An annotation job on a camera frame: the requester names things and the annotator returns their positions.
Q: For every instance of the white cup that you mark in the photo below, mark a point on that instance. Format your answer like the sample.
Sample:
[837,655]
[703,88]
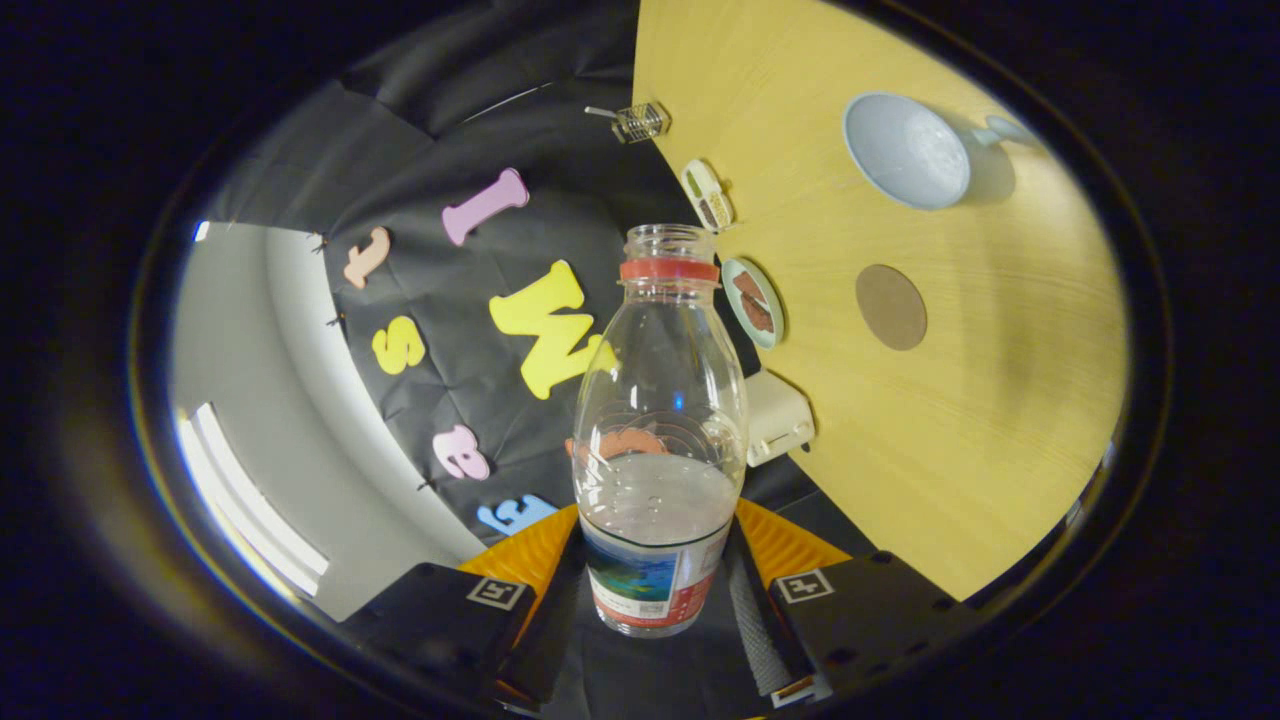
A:
[905,150]

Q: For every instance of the long ceiling light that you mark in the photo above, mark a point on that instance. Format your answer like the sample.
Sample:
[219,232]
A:
[250,500]

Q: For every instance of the white divided condiment dish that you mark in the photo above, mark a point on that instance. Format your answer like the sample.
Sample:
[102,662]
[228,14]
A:
[707,195]

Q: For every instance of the clear plastic juice bottle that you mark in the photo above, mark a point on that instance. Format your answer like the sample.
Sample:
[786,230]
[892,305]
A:
[660,500]

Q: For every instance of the small glass jar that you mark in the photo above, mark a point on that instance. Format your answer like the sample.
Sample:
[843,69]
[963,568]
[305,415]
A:
[642,122]

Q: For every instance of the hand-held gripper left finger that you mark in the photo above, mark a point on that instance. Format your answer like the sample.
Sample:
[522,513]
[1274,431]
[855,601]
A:
[440,620]

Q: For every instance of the metal spoon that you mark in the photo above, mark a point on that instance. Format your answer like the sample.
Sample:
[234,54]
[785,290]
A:
[600,112]

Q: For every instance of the black backdrop cloth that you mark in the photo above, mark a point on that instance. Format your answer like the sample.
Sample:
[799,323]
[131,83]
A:
[450,400]

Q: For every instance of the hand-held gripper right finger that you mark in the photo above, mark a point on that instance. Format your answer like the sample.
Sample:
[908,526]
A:
[870,620]

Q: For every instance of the wooden table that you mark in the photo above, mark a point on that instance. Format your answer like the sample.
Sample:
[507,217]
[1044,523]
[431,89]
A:
[950,450]

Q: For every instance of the round brown coaster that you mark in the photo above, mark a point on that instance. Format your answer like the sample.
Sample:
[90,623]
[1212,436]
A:
[891,307]

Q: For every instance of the light green plate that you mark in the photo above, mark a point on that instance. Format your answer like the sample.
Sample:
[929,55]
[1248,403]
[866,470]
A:
[772,335]

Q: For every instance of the brown meat slice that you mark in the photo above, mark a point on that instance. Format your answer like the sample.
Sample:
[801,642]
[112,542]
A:
[748,288]
[760,315]

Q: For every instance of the white toaster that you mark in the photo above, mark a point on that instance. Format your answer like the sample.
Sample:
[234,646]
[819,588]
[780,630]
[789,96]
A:
[780,420]

